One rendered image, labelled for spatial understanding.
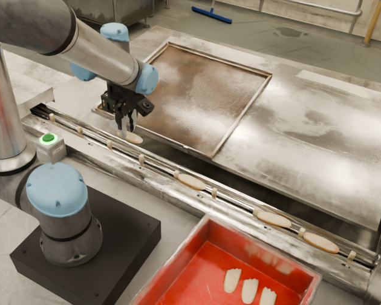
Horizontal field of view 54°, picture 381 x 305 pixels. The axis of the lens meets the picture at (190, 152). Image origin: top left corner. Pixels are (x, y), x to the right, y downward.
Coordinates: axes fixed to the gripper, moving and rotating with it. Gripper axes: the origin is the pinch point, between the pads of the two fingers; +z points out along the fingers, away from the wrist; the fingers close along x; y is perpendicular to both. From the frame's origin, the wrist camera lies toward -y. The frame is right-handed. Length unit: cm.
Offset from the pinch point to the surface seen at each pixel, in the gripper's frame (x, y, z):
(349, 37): -368, -17, 93
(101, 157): 7.8, 6.1, 7.7
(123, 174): 9.7, -4.2, 8.9
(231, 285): 25, -51, 11
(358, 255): -1, -77, 9
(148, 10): -255, 179, 73
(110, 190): 15.3, -3.5, 11.9
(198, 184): 0.9, -27.1, 8.1
